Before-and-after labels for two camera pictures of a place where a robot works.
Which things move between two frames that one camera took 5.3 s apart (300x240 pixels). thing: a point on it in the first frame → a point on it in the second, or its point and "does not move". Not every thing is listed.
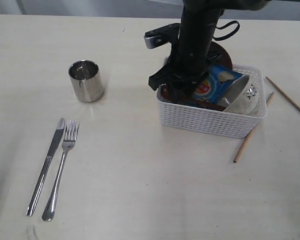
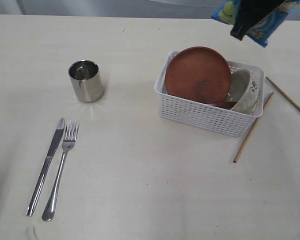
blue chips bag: [215, 83] → [262, 33]
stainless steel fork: [71, 129] does not move
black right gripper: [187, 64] → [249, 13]
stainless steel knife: [46, 165] does not move
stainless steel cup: [86, 80] does not move
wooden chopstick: [298, 109] does not move
